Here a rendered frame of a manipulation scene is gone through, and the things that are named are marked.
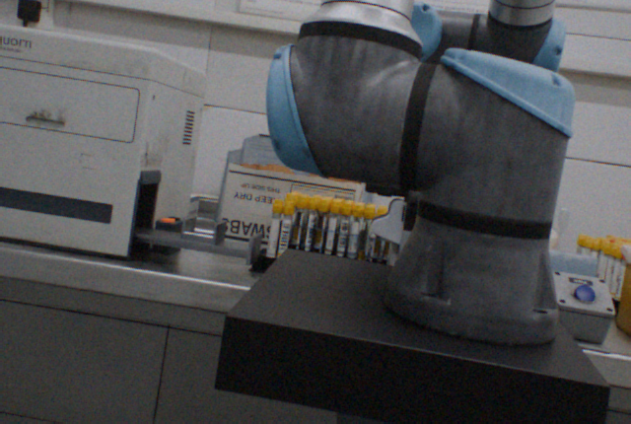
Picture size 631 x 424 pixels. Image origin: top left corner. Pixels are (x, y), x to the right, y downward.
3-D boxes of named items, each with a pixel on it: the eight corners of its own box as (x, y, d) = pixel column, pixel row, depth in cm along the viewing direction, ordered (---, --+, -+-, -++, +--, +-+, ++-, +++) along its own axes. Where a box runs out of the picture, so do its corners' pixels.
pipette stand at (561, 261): (521, 318, 104) (531, 249, 104) (507, 307, 111) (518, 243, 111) (591, 329, 105) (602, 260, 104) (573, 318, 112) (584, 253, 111)
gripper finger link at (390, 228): (366, 260, 103) (375, 198, 105) (406, 267, 103) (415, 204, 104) (367, 258, 100) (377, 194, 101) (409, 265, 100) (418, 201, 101)
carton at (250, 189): (213, 243, 129) (225, 161, 129) (246, 229, 158) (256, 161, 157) (347, 265, 127) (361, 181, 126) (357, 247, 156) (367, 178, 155)
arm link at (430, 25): (474, 1, 87) (478, 21, 97) (383, -7, 90) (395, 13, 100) (462, 68, 87) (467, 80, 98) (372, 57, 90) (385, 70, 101)
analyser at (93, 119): (-69, 230, 104) (-42, 16, 102) (32, 215, 131) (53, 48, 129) (146, 264, 101) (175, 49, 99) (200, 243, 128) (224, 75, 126)
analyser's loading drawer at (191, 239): (107, 243, 102) (112, 206, 102) (125, 238, 109) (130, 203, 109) (249, 265, 100) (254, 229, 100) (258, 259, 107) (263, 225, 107)
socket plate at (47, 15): (12, 26, 167) (17, -14, 166) (15, 27, 168) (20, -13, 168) (50, 32, 166) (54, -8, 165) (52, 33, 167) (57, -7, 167)
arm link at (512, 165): (559, 230, 57) (594, 56, 56) (391, 200, 61) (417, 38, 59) (552, 213, 69) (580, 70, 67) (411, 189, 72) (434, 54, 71)
